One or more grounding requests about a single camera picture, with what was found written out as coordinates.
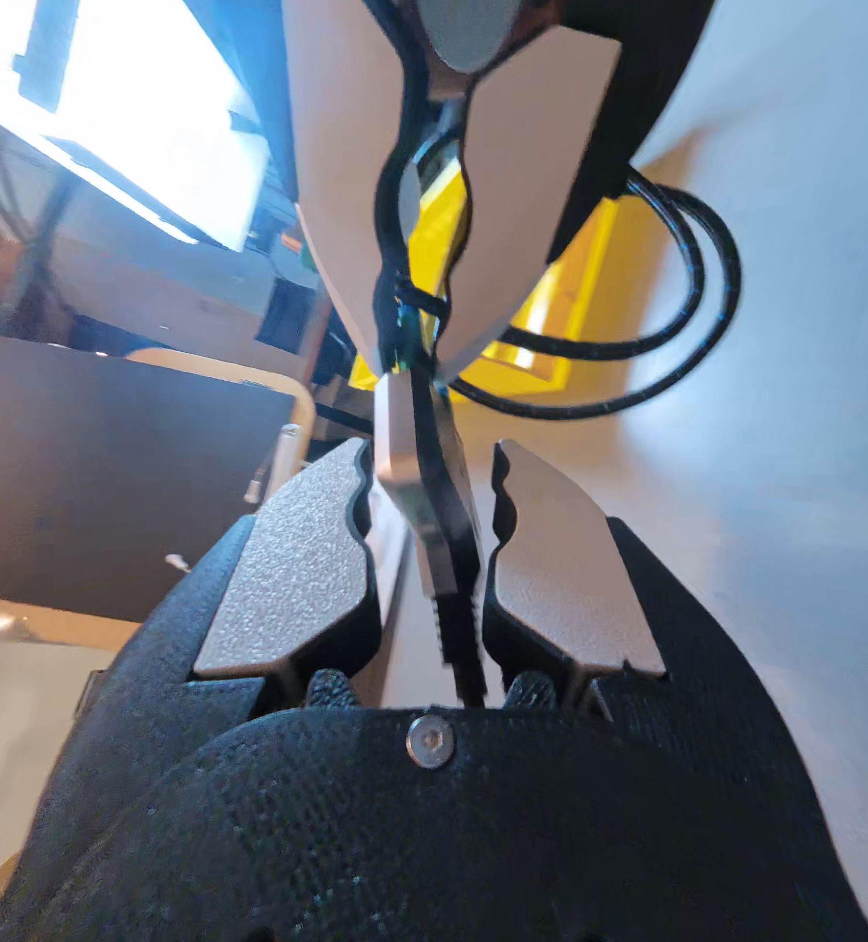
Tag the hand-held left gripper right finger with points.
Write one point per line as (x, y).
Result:
(573, 581)

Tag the grey hdmi adapter hub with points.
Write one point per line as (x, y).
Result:
(397, 441)

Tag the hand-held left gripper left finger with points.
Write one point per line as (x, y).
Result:
(286, 574)

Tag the yellow plastic bin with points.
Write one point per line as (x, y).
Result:
(566, 294)

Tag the person's right hand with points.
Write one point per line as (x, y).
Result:
(470, 29)

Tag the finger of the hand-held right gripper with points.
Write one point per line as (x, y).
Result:
(529, 184)
(338, 147)

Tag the white desk stand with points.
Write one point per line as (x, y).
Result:
(289, 449)

